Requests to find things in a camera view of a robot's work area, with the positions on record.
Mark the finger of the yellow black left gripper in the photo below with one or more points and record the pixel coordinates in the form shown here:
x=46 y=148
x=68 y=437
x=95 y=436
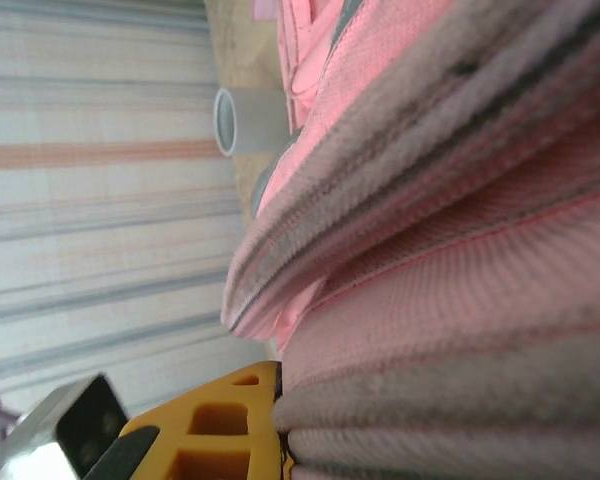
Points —
x=260 y=440

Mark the pink student backpack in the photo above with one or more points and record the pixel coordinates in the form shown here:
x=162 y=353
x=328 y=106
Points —
x=430 y=250

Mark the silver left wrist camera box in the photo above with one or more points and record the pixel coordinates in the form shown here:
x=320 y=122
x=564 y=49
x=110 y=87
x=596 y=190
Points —
x=90 y=425

